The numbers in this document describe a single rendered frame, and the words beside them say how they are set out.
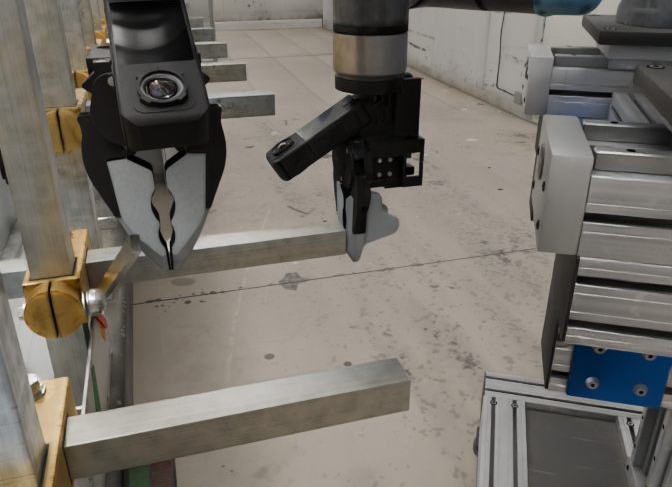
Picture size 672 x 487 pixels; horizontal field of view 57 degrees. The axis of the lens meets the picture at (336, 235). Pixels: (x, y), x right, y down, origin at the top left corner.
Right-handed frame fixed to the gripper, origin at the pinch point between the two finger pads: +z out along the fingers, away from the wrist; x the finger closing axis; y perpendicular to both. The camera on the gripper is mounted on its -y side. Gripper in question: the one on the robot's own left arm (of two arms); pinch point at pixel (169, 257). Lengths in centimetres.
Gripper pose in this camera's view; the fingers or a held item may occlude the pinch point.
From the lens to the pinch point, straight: 45.9
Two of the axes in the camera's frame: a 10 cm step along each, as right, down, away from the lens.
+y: -2.8, -4.1, 8.7
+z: 0.0, 9.0, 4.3
